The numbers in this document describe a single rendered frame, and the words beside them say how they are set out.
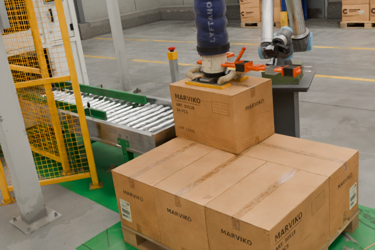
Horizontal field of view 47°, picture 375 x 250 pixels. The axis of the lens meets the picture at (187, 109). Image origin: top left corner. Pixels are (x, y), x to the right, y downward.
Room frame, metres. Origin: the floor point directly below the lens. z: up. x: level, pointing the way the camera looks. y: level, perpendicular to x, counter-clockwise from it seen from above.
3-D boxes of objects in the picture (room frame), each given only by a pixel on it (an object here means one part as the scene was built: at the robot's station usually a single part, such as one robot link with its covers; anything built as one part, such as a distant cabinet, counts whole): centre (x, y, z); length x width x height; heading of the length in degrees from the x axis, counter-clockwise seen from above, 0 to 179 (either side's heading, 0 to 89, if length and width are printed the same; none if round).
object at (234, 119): (2.90, -0.24, 0.75); 0.60 x 0.40 x 0.40; 41
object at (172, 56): (3.92, 0.07, 0.50); 0.07 x 0.07 x 1.00; 45
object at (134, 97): (4.44, 0.91, 0.60); 1.60 x 0.10 x 0.09; 45
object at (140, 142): (3.77, 1.08, 0.50); 2.31 x 0.05 x 0.19; 45
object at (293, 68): (2.48, -0.63, 1.07); 0.08 x 0.07 x 0.05; 44
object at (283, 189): (2.47, -0.24, 0.34); 1.20 x 1.00 x 0.40; 45
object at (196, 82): (2.85, -0.16, 0.97); 0.34 x 0.10 x 0.05; 44
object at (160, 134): (3.16, 0.03, 0.58); 0.70 x 0.03 x 0.06; 135
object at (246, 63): (2.73, -0.40, 1.07); 0.10 x 0.08 x 0.06; 134
